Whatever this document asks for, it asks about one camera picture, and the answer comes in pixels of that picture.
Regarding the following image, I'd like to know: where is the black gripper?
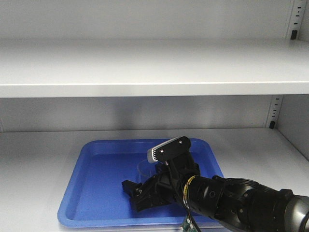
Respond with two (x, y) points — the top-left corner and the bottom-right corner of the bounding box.
(122, 152), (200, 212)

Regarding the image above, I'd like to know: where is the clear glass beaker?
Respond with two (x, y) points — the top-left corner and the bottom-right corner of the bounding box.
(137, 159), (156, 183)

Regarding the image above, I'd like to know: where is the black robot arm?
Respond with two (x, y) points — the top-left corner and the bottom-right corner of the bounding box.
(122, 152), (309, 232)

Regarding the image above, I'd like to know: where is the blue plastic tray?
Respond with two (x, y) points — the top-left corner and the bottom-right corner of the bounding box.
(57, 138), (225, 229)

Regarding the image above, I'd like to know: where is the green circuit board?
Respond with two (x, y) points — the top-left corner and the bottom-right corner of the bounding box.
(180, 217), (197, 232)

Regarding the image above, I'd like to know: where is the grey metal shelf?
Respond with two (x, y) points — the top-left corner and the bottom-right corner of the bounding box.
(0, 39), (309, 98)

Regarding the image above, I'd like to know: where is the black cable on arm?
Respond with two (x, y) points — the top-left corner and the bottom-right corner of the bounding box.
(166, 161), (202, 232)

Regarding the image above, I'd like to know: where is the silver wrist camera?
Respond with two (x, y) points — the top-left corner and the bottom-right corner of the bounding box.
(147, 136), (191, 163)

